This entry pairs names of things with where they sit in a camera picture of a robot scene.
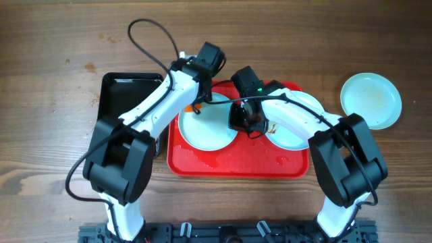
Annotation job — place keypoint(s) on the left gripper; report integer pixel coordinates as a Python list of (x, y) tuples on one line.
[(196, 108)]

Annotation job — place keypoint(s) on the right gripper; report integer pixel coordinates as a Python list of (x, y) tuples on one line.
[(235, 122)]

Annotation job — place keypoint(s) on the orange sponge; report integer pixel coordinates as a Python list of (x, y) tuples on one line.
[(193, 108)]

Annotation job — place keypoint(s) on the light blue plate top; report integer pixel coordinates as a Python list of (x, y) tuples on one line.
[(209, 130)]

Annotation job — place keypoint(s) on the light blue plate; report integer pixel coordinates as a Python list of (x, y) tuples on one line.
[(209, 130), (374, 98), (285, 139)]

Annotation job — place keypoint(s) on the light blue plate bottom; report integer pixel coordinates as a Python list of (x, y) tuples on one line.
[(374, 98)]

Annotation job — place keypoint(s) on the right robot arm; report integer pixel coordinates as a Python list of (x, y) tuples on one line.
[(348, 163)]

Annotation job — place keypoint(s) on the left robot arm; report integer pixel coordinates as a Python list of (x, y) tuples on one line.
[(119, 161)]

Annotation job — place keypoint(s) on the red plastic serving tray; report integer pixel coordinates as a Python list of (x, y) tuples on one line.
[(242, 158)]

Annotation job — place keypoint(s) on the black rectangular water tray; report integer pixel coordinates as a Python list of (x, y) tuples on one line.
[(121, 92)]

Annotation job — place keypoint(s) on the light blue plate right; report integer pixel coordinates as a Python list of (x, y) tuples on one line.
[(285, 139)]

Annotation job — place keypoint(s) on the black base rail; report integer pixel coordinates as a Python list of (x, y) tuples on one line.
[(297, 231)]

